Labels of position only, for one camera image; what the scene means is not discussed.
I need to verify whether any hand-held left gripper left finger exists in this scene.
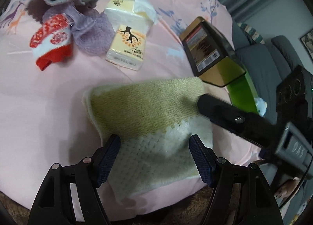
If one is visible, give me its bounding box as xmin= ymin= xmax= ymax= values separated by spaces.
xmin=27 ymin=133 xmax=121 ymax=225

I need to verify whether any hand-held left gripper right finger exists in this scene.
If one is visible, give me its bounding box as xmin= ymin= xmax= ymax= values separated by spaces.
xmin=189 ymin=134 xmax=284 ymax=225

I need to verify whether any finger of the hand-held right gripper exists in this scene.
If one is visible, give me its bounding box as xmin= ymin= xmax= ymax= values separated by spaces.
xmin=197 ymin=94 xmax=286 ymax=148

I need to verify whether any green box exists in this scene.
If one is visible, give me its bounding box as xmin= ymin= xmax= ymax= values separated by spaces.
xmin=226 ymin=71 xmax=266 ymax=118

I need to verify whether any light blue plush toy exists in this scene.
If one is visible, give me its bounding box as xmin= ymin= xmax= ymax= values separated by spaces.
xmin=254 ymin=97 xmax=267 ymax=117

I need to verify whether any yellow white towel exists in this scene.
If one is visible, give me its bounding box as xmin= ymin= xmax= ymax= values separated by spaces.
xmin=83 ymin=77 xmax=214 ymax=203

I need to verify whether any purple knitted cloth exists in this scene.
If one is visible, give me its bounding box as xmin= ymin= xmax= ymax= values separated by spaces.
xmin=66 ymin=5 xmax=114 ymax=56

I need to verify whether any red white knitted sock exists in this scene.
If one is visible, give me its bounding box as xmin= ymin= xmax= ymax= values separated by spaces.
xmin=29 ymin=13 xmax=73 ymax=71

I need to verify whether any person's right hand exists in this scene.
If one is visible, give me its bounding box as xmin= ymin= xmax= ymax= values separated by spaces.
xmin=274 ymin=179 xmax=302 ymax=200

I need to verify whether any grey sofa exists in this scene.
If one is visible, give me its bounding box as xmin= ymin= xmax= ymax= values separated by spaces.
xmin=231 ymin=21 xmax=313 ymax=128

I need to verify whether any black gold box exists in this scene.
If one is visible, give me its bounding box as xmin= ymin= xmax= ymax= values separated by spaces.
xmin=179 ymin=16 xmax=246 ymax=88

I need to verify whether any striped pillow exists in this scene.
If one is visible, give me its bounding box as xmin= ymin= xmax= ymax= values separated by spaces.
xmin=238 ymin=22 xmax=266 ymax=45

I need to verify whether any pink printed blanket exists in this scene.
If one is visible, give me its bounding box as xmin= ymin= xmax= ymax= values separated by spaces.
xmin=0 ymin=0 xmax=260 ymax=221

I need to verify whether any tree print tissue pack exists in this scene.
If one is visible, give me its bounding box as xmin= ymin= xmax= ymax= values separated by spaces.
xmin=106 ymin=24 xmax=148 ymax=71

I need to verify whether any open yellow tissue pack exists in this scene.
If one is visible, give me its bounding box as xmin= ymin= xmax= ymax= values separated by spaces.
xmin=104 ymin=0 xmax=160 ymax=29

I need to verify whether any framed wall picture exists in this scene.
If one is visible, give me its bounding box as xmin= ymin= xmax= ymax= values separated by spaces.
xmin=300 ymin=28 xmax=313 ymax=59

